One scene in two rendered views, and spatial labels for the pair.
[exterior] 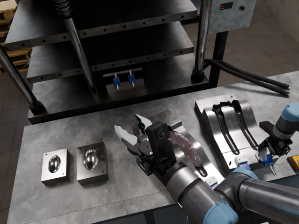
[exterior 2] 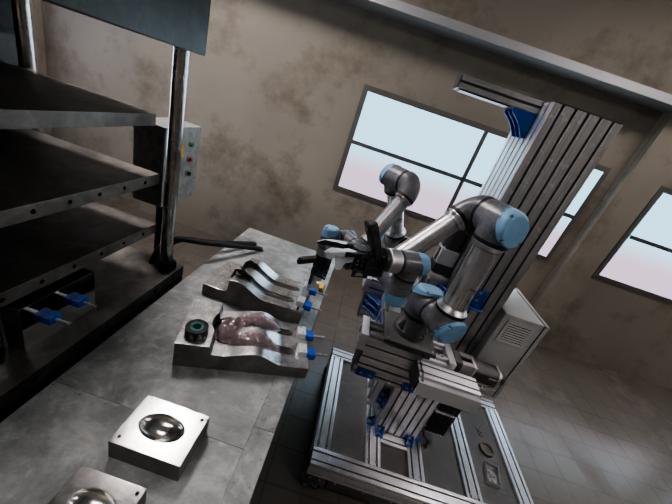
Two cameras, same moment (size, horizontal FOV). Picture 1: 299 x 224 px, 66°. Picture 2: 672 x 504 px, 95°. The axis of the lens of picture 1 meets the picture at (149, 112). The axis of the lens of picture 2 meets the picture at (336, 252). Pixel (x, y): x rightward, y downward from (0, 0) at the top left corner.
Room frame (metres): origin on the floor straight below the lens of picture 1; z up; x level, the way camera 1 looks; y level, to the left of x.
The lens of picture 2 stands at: (0.26, 0.82, 1.80)
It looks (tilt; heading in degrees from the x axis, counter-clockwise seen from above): 25 degrees down; 278
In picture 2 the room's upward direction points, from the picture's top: 19 degrees clockwise
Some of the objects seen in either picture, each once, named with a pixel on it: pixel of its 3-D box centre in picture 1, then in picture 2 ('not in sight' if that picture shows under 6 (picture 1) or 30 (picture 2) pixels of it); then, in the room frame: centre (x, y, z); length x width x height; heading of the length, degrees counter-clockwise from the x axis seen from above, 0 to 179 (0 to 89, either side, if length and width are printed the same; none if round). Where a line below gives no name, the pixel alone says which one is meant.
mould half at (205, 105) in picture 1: (232, 126); (261, 286); (0.75, -0.46, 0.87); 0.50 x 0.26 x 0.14; 7
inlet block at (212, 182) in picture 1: (217, 190); (310, 335); (0.40, -0.28, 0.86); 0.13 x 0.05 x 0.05; 24
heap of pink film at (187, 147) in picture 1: (176, 149); (251, 328); (0.62, -0.12, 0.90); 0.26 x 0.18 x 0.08; 24
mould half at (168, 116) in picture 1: (175, 153); (248, 337); (0.62, -0.11, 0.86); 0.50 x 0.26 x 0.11; 24
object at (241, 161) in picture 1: (245, 169); (309, 306); (0.47, -0.43, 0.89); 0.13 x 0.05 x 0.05; 7
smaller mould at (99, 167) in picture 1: (92, 162); (162, 435); (0.63, 0.34, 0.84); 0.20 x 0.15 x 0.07; 7
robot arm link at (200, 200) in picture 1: (208, 210); (410, 264); (0.15, -0.10, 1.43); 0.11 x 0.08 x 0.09; 34
